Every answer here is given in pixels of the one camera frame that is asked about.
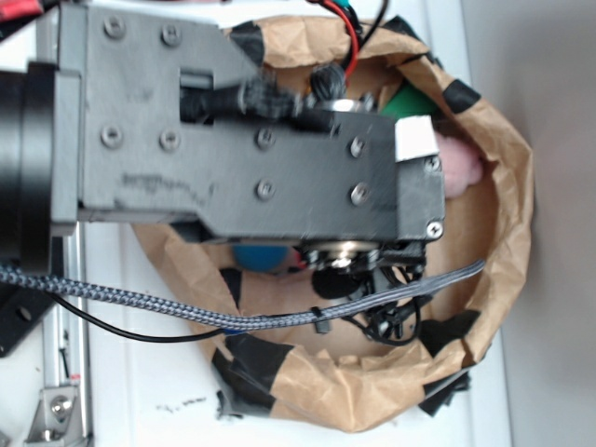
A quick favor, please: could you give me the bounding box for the black printed gripper body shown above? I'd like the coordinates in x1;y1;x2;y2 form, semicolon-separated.
50;3;445;243

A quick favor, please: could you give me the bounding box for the blue knitted ball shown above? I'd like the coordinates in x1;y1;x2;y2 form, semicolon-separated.
232;245;289;273

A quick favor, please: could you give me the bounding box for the green foam block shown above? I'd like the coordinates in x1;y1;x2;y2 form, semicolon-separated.
381;83;439;120

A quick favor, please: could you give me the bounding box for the pink plush toy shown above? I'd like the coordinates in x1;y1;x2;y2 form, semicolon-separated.
435;131;484;199

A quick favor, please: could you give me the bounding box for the brown paper bag nest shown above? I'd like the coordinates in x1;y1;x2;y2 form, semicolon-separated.
132;17;534;433

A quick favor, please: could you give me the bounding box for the grey braided cable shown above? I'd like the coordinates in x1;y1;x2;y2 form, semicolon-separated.
0;259;486;332

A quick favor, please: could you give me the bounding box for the red wire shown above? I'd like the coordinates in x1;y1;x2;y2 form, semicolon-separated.
320;0;365;78

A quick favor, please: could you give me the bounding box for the thin black cable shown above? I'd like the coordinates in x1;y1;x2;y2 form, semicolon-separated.
54;295;225;345

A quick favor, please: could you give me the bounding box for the black octagonal mount plate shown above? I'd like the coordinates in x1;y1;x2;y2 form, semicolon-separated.
0;284;55;359

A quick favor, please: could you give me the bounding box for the aluminium frame rail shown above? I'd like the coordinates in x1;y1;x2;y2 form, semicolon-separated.
21;6;93;446

